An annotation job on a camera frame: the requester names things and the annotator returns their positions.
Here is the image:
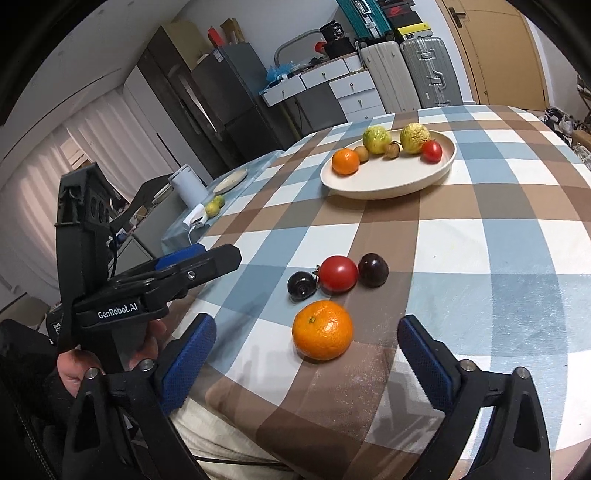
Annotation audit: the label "orange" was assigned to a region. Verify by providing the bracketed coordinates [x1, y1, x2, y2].
[292, 300, 354, 361]
[331, 148, 360, 176]

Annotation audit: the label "smooth yellow-green guava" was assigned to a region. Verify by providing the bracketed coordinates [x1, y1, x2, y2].
[361, 126, 392, 155]

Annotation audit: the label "black bag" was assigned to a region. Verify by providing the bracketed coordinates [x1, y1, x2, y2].
[323, 38, 356, 58]

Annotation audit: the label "person's left hand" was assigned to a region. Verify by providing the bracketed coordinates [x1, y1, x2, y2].
[56, 318, 168, 388]

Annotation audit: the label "beige suitcase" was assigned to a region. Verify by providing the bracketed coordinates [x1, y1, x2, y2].
[359, 41, 419, 115]

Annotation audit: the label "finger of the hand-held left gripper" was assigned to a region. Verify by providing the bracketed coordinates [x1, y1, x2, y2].
[110, 244, 208, 283]
[115, 244, 242, 302]

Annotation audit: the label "black cable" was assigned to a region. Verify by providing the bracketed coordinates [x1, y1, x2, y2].
[194, 457, 289, 470]

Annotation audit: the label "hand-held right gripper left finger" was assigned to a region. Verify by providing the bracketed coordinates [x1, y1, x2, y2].
[62, 313, 218, 480]

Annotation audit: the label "wooden door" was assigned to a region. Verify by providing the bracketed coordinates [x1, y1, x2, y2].
[436, 0, 550, 112]

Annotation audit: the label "white kettle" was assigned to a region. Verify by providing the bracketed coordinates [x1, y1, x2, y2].
[167, 164, 208, 208]

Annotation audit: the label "teal suitcase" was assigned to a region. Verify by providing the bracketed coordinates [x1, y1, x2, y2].
[336, 0, 386, 40]

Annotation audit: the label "white desk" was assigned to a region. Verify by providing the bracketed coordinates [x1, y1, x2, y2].
[259, 53, 370, 139]

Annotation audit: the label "dark wardrobe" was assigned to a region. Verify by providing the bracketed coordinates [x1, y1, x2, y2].
[136, 25, 241, 171]

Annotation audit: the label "cream round plate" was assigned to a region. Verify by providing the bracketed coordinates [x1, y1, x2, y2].
[320, 129, 458, 200]

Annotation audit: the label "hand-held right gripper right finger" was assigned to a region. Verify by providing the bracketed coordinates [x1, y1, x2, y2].
[397, 315, 552, 480]

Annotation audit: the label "bumpy yellow-green guava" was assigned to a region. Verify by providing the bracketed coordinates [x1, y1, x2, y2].
[399, 123, 431, 154]

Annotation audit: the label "brown paper bags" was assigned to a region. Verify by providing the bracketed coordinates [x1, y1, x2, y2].
[221, 17, 243, 44]

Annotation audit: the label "silver suitcase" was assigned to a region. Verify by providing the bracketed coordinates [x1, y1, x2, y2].
[399, 36, 462, 109]

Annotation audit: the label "white curtain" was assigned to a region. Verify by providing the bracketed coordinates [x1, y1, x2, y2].
[0, 88, 181, 296]

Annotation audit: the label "small cream plate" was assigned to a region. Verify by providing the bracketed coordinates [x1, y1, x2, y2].
[213, 168, 250, 193]

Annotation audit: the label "person's left forearm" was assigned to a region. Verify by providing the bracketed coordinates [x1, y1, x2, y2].
[0, 318, 70, 480]

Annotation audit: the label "grey fridge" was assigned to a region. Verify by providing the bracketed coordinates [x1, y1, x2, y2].
[190, 42, 296, 148]

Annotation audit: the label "pile of shoes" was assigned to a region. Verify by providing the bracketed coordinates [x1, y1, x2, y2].
[544, 105, 591, 162]

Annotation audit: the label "person's beige trouser leg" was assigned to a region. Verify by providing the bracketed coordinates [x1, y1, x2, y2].
[168, 397, 296, 480]

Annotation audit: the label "black chair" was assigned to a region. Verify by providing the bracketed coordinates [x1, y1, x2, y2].
[111, 174, 174, 232]

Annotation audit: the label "dark plum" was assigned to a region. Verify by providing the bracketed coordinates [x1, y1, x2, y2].
[287, 271, 318, 302]
[358, 253, 389, 288]

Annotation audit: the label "blue plastic bag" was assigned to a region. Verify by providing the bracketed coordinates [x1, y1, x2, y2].
[267, 61, 296, 84]

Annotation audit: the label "red shoe box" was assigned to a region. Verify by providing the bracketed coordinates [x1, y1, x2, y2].
[379, 0, 419, 19]

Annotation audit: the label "white drawer cabinet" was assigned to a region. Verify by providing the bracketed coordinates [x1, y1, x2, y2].
[329, 71, 386, 123]

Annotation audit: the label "yellow and black shoe box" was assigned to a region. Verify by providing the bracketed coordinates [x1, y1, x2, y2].
[394, 19, 435, 40]

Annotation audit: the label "grey tube frame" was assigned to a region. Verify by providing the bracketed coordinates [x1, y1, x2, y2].
[273, 28, 324, 65]

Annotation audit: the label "white device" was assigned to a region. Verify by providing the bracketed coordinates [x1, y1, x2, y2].
[182, 203, 208, 229]

